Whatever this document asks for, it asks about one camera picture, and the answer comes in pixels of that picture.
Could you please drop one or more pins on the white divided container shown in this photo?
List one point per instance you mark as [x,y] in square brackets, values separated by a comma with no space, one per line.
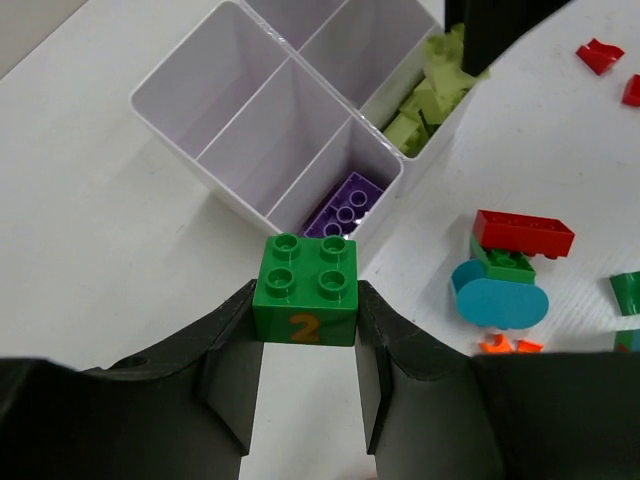
[252,120]
[370,52]

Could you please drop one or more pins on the green number lego brick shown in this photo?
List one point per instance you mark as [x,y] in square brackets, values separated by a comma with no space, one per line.
[307,291]

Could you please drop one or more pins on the small orange lego pair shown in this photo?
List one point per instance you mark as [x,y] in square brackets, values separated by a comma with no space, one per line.
[501,344]

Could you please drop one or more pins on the green teal lego stack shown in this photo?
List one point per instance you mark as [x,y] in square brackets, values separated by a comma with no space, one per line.
[627,340]
[500,264]

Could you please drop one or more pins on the small green lego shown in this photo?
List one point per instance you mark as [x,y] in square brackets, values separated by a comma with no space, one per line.
[626,288]

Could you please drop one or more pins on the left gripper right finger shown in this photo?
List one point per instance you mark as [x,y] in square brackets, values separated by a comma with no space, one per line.
[431,412]

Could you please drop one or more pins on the small red lego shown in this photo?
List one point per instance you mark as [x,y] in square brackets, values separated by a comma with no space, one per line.
[631,93]

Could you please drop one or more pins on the purple lego stack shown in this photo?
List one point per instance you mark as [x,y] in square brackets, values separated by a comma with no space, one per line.
[342,212]

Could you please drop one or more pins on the light green lego brick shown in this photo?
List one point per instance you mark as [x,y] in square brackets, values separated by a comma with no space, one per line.
[409,132]
[445,83]

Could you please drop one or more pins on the left white divided container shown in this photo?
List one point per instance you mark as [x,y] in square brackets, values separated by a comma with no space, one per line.
[252,120]

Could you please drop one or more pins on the right white divided container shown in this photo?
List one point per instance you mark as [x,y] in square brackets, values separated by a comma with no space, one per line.
[370,52]

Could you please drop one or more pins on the red round lego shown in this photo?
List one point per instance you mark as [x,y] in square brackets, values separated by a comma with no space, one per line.
[598,56]

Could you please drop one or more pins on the red long lego brick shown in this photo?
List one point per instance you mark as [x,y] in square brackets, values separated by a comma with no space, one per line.
[530,235]

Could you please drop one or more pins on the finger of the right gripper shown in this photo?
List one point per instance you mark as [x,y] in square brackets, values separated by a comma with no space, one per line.
[493,26]

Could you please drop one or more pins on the teal oval lego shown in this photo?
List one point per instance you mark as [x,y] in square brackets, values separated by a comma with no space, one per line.
[494,303]

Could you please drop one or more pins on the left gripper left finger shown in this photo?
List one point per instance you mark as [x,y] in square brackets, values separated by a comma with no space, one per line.
[181,409]

